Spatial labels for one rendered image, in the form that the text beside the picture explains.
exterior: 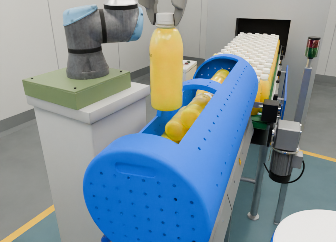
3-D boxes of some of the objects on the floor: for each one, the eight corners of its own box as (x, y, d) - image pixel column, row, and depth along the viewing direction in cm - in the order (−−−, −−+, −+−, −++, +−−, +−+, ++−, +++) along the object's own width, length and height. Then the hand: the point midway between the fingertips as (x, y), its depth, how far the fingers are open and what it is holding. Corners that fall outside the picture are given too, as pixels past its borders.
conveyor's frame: (179, 233, 193) (182, 108, 156) (226, 129, 332) (234, 50, 295) (253, 255, 177) (276, 122, 140) (270, 136, 316) (284, 54, 279)
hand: (166, 18), depth 56 cm, fingers closed on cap, 4 cm apart
